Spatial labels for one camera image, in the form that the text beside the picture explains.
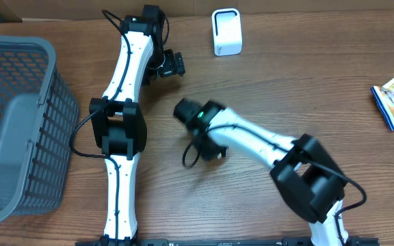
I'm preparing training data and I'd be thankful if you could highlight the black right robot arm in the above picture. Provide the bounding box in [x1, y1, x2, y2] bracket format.
[173, 98, 348, 245]

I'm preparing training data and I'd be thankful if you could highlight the white barcode scanner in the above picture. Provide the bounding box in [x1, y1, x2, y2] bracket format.
[211, 8, 243, 56]

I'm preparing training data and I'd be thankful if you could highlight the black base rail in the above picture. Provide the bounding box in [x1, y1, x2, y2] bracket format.
[75, 236, 380, 246]

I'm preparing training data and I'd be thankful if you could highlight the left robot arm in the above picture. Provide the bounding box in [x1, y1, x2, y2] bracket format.
[89, 5, 185, 245]

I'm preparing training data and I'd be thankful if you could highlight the grey plastic shopping basket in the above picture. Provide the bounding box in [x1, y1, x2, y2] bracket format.
[0, 36, 79, 222]

